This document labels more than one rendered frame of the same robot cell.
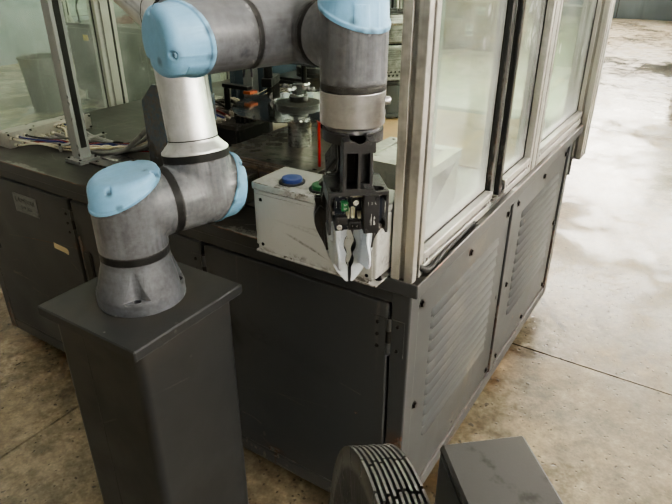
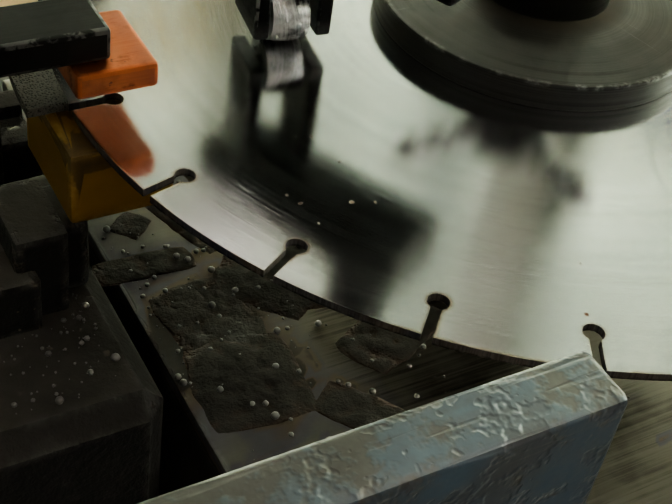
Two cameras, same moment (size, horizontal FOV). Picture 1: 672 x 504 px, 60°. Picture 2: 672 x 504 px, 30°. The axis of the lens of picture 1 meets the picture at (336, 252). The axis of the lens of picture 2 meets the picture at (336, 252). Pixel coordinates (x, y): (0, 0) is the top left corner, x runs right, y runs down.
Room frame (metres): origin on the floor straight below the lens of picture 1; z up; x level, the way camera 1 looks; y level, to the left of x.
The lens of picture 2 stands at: (1.38, 0.47, 1.16)
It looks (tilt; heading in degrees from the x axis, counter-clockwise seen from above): 41 degrees down; 292
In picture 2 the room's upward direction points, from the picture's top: 10 degrees clockwise
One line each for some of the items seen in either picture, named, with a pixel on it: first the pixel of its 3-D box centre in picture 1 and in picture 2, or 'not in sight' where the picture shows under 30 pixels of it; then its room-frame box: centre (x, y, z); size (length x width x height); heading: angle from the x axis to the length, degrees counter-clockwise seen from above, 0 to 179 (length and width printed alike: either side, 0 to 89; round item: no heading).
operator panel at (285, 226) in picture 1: (327, 223); not in sight; (1.04, 0.02, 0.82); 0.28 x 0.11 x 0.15; 57
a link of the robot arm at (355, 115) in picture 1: (355, 108); not in sight; (0.67, -0.02, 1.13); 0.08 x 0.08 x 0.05
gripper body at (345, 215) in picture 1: (353, 178); not in sight; (0.66, -0.02, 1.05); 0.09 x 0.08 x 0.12; 7
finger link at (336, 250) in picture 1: (339, 256); not in sight; (0.67, 0.00, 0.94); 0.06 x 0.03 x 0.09; 7
